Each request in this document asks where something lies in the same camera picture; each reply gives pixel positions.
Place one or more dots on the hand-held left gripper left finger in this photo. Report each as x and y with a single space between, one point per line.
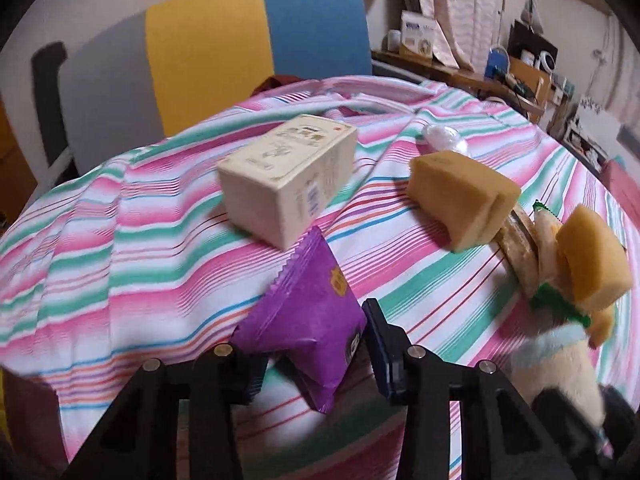
247 377

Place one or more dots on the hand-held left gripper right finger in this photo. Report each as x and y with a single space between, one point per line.
382 360

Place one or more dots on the purple snack packet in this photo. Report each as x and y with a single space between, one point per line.
310 325

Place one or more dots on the beige fuzzy cloth blue trim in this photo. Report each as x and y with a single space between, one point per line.
550 375

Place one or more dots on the striped pink green blanket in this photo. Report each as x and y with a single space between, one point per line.
150 240

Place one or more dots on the yellow sponge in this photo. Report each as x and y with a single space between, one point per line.
595 260
460 200

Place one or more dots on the green edged snack packet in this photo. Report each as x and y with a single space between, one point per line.
530 255

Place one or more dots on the cream cardboard box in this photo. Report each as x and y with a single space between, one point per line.
285 180

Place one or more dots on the white crumpled plastic wrap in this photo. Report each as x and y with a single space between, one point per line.
445 139

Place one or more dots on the wooden desk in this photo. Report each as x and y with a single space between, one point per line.
450 76

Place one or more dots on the dark red cloth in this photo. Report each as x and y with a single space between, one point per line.
272 84

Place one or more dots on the wooden cabinet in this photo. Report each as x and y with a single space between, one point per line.
12 170

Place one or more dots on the cluttered shelf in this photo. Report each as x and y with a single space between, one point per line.
585 120

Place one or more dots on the brown cardboard box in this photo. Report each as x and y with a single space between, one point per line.
530 77

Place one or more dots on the blue round appliance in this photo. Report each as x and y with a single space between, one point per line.
498 62

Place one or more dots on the white cup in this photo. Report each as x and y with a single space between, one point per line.
393 40

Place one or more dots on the grey yellow blue chair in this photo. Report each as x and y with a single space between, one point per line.
200 60

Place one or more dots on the white box blue label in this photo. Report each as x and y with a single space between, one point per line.
417 35

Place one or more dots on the black board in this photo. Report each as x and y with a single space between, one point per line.
530 37

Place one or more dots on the pink striped curtain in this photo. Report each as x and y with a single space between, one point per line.
455 10

